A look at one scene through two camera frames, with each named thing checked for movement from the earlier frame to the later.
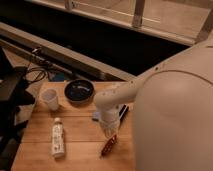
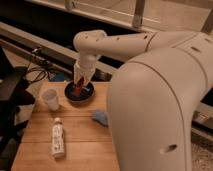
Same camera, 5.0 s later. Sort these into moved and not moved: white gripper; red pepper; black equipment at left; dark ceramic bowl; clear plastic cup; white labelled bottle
Moved: red pepper; white gripper
Not moved: black equipment at left; clear plastic cup; white labelled bottle; dark ceramic bowl
